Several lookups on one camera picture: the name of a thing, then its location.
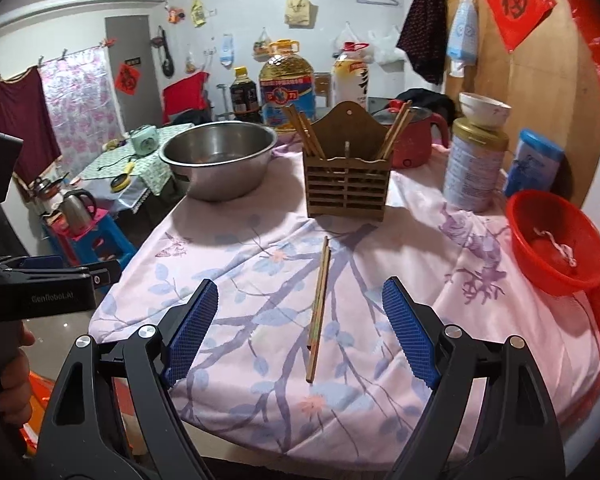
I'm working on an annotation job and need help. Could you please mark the brown slatted chopstick holder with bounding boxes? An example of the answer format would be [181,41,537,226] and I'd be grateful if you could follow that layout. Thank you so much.
[302,101,392,222]

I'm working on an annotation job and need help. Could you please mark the pink floral curtain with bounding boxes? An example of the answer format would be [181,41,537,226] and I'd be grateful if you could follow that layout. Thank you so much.
[38,46,124,162]

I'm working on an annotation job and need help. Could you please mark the white cooking oil bottle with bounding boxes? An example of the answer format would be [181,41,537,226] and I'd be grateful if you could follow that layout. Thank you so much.
[331,41,371,112]

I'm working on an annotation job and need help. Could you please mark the black clothing heap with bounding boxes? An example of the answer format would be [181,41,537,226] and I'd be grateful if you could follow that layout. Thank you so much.
[394,88,456,117]

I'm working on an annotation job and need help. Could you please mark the group of bamboo chopsticks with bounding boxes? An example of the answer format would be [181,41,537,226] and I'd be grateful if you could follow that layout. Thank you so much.
[281,100,414,161]

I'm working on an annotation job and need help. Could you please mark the hanging bag of fruit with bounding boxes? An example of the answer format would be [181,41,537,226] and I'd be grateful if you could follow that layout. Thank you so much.
[252,27,276,59]

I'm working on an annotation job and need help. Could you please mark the blue plastic stool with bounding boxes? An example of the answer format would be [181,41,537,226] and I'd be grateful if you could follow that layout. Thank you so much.
[41,209,137,270]

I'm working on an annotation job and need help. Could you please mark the large cooking oil bottle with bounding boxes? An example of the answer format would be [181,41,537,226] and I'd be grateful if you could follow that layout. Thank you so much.
[258,38,316,129]

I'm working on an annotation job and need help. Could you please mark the small cooking pot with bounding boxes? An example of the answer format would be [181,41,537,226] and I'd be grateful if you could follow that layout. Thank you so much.
[31,175,62,200]

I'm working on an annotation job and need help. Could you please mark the pink floral tablecloth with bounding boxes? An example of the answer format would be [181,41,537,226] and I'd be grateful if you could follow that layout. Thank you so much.
[87,140,600,461]

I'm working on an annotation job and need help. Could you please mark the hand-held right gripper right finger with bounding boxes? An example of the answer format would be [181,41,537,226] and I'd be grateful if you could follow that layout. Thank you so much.
[381,276,566,480]

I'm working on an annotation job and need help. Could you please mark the red plastic basket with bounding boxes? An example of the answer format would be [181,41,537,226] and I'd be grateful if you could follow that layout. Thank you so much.
[506,190,600,297]

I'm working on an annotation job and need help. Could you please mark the bamboo chopstick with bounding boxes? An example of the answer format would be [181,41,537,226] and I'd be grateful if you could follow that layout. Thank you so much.
[306,236,330,352]
[305,246,332,384]

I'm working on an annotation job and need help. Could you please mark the red plastic sheet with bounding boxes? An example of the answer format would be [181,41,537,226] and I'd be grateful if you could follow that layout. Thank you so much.
[554,0,600,166]

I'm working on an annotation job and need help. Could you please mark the dark soy sauce bottle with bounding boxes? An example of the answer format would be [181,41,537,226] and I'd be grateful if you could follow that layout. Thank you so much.
[228,66,260,124]

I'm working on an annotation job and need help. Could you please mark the white plastic bags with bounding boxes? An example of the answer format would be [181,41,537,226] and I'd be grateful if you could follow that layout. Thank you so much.
[332,22,407,65]

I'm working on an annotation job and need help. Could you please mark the small hanging mask pack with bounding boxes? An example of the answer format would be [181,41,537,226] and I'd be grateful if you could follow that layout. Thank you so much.
[218,33,235,67]

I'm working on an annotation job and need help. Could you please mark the red electric cooking pot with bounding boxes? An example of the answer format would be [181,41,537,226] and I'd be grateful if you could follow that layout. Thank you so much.
[374,100,452,169]

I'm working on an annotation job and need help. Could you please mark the white string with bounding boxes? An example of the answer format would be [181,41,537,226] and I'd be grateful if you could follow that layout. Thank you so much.
[533,228,579,267]

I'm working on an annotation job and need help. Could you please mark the person's left hand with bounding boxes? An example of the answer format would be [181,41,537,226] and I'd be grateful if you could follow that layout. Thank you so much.
[0,326,37,428]

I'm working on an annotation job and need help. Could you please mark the wooden stool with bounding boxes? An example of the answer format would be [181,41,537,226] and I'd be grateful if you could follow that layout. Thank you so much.
[313,72,334,109]

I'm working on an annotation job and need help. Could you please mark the milk powder tin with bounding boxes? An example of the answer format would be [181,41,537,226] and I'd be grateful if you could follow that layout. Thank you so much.
[442,116,510,214]

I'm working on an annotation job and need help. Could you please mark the red cloth on chair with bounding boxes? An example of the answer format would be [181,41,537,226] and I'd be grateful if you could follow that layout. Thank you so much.
[161,72,211,124]

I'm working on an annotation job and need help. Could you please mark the blue plastic container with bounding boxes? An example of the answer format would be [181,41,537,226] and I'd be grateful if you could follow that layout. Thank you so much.
[503,128,566,199]

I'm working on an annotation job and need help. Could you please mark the black hanging item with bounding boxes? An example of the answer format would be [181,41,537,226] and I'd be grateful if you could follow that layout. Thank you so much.
[150,25,177,79]

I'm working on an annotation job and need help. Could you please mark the grey door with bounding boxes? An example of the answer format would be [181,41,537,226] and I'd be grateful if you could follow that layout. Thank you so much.
[104,14,164,132]

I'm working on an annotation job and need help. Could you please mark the large hanging mask pack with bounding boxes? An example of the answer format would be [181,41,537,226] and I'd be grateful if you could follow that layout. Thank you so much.
[445,0,480,78]

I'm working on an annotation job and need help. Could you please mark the white ceramic bowl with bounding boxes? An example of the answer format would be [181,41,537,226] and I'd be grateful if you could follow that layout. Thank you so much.
[458,92,513,130]

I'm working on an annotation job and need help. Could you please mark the mint green small appliance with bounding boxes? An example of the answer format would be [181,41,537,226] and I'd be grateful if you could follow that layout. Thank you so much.
[128,125,160,157]

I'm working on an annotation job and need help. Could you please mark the beige hanging tote bag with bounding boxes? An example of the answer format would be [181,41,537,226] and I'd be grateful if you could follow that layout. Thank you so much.
[284,0,315,28]

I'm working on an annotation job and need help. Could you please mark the stainless steel basin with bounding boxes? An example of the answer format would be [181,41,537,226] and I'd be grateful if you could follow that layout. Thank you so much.
[158,121,279,202]

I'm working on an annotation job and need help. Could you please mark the small red paper decoration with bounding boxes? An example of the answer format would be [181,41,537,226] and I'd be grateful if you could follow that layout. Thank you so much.
[114,63,142,94]

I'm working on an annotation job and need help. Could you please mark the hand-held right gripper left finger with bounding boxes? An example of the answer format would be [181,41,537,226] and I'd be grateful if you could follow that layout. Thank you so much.
[39,279,219,480]

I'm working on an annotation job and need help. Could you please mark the large red paper decoration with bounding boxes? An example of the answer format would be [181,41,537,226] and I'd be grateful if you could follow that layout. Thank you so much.
[483,0,557,54]

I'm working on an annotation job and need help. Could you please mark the dark red hanging cloth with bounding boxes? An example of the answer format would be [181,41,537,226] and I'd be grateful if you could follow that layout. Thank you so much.
[0,65,62,184]

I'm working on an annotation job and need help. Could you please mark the orange plastic bag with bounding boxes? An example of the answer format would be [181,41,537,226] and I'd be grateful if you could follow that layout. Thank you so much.
[21,371,132,457]

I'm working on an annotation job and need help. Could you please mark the dark dotted hanging garment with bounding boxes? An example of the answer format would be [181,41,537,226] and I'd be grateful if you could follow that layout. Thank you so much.
[396,0,449,86]

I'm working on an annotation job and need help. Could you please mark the side table with green cloth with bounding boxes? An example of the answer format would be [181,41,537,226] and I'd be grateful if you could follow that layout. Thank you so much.
[74,124,192,212]

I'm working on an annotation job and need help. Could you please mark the round wooden board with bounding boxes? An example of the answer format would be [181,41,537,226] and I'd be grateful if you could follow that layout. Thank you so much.
[439,0,600,211]

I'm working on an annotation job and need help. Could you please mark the stainless steel kettle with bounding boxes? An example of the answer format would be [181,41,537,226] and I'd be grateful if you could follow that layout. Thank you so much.
[59,189,99,235]

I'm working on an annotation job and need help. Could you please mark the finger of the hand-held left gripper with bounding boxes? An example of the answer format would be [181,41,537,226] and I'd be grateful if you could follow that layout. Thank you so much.
[0,255,124,291]

